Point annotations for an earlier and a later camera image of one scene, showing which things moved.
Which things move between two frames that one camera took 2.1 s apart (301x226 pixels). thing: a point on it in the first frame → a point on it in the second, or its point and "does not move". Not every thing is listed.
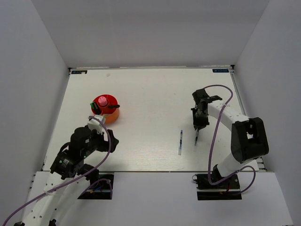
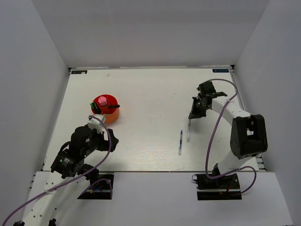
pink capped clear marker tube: [102, 100] does not move
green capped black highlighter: [96, 108] does not move
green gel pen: [196, 141] → [189, 130]
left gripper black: [105, 144] does not move
